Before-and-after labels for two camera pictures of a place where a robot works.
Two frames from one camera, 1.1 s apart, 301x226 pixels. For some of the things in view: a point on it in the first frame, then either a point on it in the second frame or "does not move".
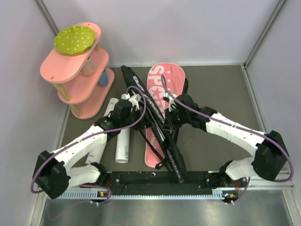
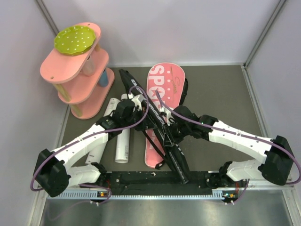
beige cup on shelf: (89, 69) does not move
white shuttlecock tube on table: (93, 157) does not move
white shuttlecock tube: (122, 146) does not move
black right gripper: (174, 126) to (175, 140)
